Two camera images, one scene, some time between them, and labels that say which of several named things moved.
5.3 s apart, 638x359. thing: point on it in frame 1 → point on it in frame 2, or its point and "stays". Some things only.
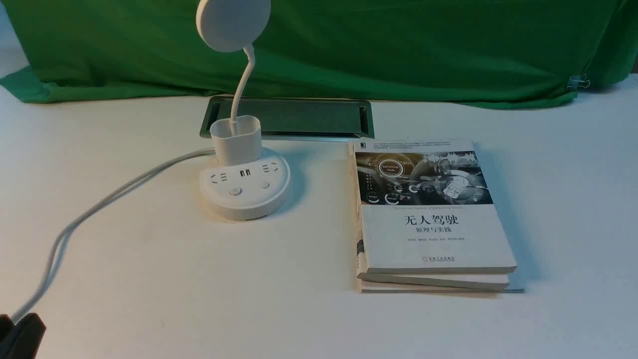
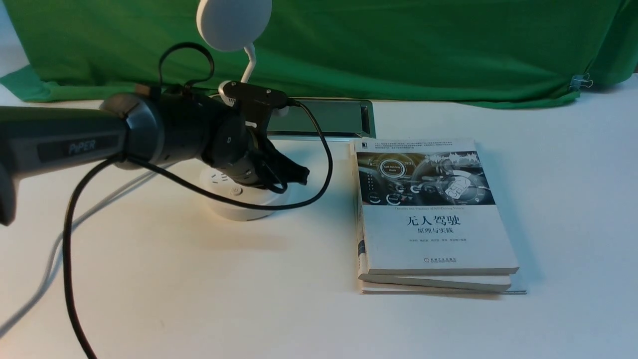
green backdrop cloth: x=536 y=53 stays
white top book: x=424 y=207 stays
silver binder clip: x=578 y=81 stays
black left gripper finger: x=21 y=340 → x=287 y=170
